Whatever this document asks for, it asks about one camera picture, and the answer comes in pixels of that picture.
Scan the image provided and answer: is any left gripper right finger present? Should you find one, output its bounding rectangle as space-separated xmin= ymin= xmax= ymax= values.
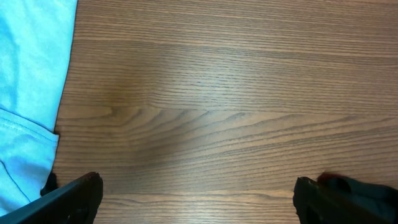
xmin=293 ymin=177 xmax=396 ymax=224

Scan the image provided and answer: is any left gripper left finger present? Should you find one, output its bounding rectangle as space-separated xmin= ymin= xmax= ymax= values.
xmin=1 ymin=172 xmax=103 ymax=224

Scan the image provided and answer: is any black t-shirt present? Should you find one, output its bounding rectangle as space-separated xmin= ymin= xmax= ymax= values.
xmin=317 ymin=173 xmax=397 ymax=223

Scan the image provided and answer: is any light blue printed t-shirt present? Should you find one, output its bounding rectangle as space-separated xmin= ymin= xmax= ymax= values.
xmin=1 ymin=0 xmax=77 ymax=215

